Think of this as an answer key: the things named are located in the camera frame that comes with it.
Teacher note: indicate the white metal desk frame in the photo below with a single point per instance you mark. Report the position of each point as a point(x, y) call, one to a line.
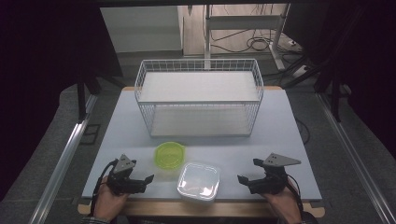
point(243, 22)

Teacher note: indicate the aluminium rail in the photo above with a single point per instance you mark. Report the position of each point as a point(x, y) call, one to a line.
point(355, 152)
point(67, 149)

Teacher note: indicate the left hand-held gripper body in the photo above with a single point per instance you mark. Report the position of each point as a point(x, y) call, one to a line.
point(124, 185)

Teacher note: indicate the black floor frame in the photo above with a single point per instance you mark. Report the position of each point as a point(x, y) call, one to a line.
point(90, 134)

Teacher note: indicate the clear square plastic container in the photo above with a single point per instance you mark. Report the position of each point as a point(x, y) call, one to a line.
point(199, 182)

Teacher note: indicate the person's right hand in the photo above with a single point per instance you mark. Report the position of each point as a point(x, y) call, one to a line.
point(288, 205)

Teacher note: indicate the green plastic bowl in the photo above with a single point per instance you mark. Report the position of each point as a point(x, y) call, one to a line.
point(169, 155)

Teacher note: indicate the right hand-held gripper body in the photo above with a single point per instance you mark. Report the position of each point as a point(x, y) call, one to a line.
point(271, 183)

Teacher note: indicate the person's left hand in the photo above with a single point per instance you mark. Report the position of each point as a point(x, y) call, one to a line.
point(107, 203)

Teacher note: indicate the white board panel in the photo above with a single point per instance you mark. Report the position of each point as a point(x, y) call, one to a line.
point(140, 28)

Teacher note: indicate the black stand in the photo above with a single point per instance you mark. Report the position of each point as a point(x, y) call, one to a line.
point(334, 96)
point(82, 99)

